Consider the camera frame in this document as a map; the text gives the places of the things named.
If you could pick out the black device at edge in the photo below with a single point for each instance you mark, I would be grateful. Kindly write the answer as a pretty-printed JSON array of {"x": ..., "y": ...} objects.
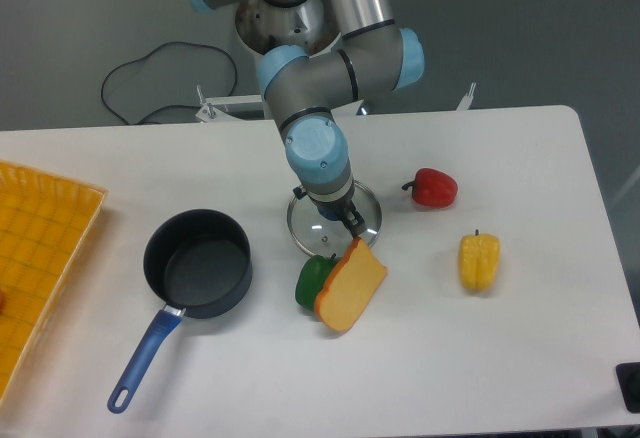
[{"x": 628, "y": 376}]

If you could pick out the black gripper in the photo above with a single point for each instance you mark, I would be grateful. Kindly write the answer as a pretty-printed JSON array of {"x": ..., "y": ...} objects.
[{"x": 336, "y": 206}]

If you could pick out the toy bread slice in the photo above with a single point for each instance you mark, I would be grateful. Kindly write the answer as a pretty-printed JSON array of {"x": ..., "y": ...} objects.
[{"x": 349, "y": 287}]

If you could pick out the dark saucepan blue handle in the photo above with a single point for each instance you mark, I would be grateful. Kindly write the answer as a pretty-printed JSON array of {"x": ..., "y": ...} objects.
[{"x": 199, "y": 263}]

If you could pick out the yellow woven basket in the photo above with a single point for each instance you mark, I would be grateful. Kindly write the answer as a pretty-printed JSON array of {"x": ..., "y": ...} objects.
[{"x": 45, "y": 218}]

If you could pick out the glass lid blue knob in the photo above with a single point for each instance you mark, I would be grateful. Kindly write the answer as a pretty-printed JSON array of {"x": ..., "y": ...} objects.
[{"x": 314, "y": 234}]

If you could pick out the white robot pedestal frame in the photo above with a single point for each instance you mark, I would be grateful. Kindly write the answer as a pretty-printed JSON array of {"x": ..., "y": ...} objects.
[{"x": 262, "y": 27}]

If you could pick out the yellow toy bell pepper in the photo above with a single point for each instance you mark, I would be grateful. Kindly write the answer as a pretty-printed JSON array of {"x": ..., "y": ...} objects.
[{"x": 478, "y": 261}]

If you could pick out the green toy bell pepper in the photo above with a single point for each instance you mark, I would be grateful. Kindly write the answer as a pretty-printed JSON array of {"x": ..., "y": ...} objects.
[{"x": 312, "y": 278}]

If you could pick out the red toy bell pepper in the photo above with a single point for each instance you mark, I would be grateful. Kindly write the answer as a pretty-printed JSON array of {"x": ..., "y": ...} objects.
[{"x": 432, "y": 188}]

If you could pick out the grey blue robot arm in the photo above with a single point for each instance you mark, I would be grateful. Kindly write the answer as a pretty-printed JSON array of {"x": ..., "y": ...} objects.
[{"x": 300, "y": 92}]

